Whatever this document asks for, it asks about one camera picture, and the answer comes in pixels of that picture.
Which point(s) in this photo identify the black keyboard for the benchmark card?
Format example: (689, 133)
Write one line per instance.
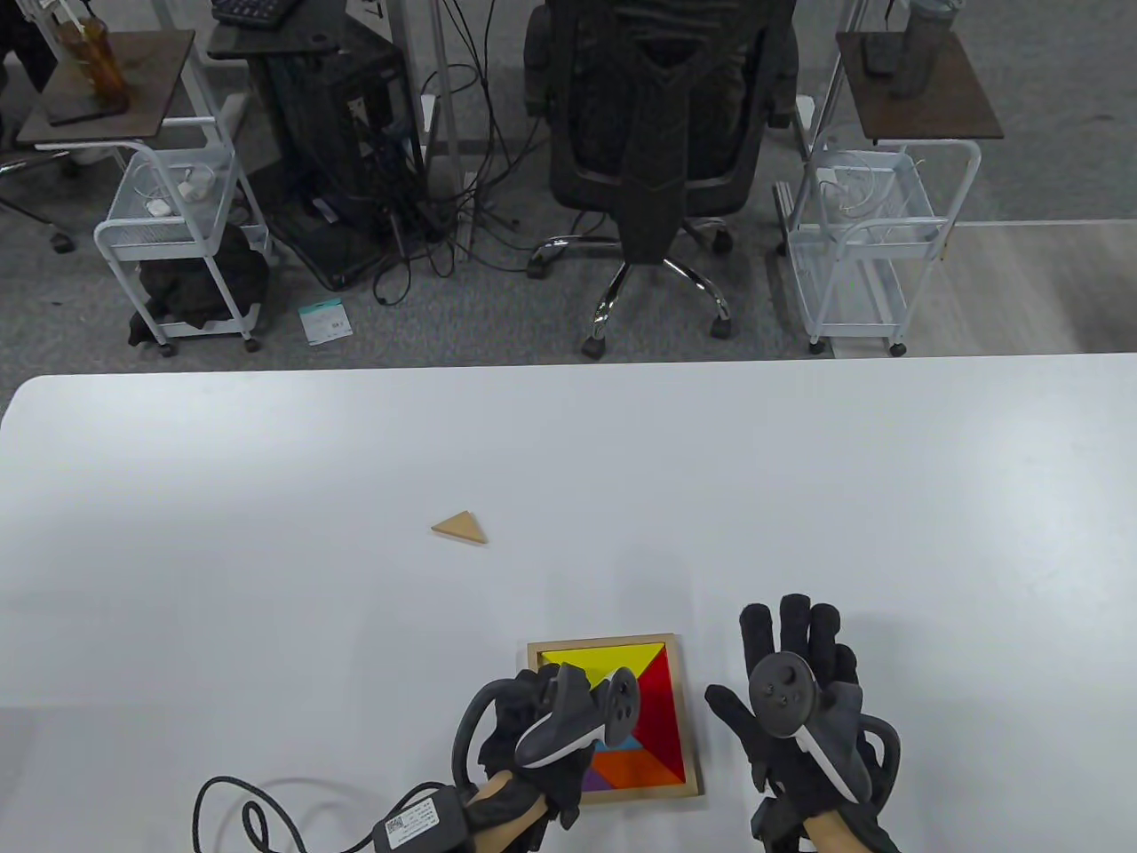
(253, 11)

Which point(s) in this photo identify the black phone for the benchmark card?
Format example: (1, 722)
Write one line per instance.
(71, 115)

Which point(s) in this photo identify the blue small triangle tangram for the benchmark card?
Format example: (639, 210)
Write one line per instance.
(626, 744)

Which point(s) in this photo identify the wooden square tray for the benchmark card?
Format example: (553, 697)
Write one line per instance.
(533, 653)

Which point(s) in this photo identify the white desk leg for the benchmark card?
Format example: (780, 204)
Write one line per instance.
(447, 89)

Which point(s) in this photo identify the person's left forearm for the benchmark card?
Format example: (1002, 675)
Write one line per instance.
(487, 795)

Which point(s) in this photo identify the white packet teal edge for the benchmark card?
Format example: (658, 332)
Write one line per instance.
(324, 324)

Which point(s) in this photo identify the purple triangle tangram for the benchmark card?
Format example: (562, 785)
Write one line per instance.
(593, 782)

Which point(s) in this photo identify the black chair base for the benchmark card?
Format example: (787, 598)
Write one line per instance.
(62, 240)

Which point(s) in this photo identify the black mesh office chair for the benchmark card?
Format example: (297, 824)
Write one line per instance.
(657, 133)

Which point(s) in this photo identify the amber drink cup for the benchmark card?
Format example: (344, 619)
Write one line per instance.
(99, 62)

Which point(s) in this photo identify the black computer tower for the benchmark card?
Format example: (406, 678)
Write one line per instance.
(311, 133)

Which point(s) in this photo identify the grey metal bottle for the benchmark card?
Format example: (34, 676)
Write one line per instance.
(919, 53)

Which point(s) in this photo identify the black wrist box white label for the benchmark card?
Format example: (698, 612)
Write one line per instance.
(417, 822)

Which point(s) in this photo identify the brown side table top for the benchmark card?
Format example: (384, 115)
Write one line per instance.
(151, 80)
(950, 98)

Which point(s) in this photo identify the red large triangle tangram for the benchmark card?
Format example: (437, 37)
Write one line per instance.
(662, 711)

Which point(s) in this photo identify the person's right hand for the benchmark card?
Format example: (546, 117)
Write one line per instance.
(758, 640)

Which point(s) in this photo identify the natural wood triangle tangram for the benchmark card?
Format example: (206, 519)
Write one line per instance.
(464, 529)

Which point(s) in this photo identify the yellow large triangle tangram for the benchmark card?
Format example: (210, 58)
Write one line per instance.
(604, 662)

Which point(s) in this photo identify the small black device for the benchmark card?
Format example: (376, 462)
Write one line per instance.
(879, 53)

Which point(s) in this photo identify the person's right forearm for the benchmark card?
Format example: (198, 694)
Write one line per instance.
(835, 835)

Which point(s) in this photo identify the black bag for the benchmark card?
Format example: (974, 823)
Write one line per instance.
(191, 284)

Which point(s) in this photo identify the orange parallelogram tangram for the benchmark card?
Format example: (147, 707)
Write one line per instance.
(635, 771)

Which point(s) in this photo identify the person's left hand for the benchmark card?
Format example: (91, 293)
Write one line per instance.
(555, 786)

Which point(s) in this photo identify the white charger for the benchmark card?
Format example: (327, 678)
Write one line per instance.
(191, 188)

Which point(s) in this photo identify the dark desk top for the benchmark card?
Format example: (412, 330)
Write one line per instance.
(266, 40)

